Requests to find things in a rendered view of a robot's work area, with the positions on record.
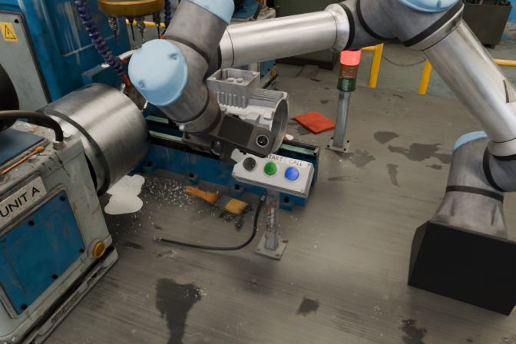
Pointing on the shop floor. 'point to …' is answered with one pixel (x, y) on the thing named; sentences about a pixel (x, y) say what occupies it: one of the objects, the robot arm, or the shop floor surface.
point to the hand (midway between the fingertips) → (245, 154)
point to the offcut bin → (487, 16)
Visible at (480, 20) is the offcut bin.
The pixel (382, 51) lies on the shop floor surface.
